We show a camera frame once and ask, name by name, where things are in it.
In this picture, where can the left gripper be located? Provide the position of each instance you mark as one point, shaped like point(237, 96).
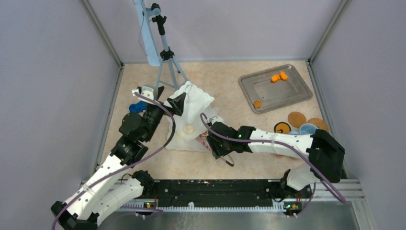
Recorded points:
point(177, 103)

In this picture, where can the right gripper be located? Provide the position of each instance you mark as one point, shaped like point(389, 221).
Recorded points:
point(217, 152)

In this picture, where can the pink handled tongs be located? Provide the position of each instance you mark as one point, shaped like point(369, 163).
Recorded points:
point(202, 139)

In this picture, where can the white round bun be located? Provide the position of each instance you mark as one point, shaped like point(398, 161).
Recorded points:
point(188, 130)

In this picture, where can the white tiered pillow stand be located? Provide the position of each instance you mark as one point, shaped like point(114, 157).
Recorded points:
point(196, 102)

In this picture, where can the round orange cookie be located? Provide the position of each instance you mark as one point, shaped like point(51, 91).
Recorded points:
point(257, 104)

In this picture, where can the black orange face coaster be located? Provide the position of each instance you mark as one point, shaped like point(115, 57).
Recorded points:
point(282, 127)

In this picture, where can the orange cookie pieces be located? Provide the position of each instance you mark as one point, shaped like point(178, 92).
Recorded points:
point(282, 76)

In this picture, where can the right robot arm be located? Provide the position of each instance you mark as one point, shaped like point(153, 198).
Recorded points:
point(321, 154)

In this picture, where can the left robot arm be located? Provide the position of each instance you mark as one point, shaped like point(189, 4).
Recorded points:
point(94, 202)

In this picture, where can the light blue tripod stand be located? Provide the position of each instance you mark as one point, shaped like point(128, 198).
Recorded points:
point(153, 41)

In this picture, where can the blue toy car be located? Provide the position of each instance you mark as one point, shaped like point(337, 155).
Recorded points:
point(138, 107)

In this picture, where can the steel serving tray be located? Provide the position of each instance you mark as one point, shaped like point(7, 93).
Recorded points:
point(257, 87)

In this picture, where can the round wooden coaster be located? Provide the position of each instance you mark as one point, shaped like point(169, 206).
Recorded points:
point(296, 119)

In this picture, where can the light blue mug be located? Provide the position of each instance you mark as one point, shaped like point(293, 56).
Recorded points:
point(305, 129)

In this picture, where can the woven rattan coaster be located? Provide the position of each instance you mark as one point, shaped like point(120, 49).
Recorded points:
point(319, 123)

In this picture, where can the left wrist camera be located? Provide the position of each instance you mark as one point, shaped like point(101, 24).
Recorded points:
point(147, 91)

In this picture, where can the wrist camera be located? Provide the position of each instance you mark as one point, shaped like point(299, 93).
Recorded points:
point(147, 91)
point(216, 119)

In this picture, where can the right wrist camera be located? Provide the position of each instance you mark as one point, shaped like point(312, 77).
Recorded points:
point(216, 119)

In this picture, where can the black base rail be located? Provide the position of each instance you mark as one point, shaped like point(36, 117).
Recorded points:
point(222, 193)

